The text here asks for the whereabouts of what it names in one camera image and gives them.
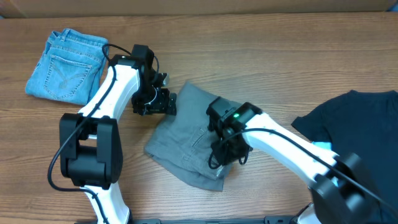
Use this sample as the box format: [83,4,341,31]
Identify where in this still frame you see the black garment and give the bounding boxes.
[292,90,397,208]

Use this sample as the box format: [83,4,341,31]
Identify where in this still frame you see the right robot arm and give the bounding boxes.
[206,97,388,224]

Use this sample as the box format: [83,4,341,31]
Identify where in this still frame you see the grey cotton shorts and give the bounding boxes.
[144,82,232,191]

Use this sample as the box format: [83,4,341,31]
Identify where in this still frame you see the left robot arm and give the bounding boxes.
[47,44,177,224]

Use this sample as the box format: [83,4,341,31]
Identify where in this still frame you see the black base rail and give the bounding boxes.
[74,214,301,224]

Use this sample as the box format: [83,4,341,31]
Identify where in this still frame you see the light blue garment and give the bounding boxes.
[312,141,332,150]

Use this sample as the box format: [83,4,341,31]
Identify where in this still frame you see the folded blue denim jeans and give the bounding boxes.
[25,29,108,105]

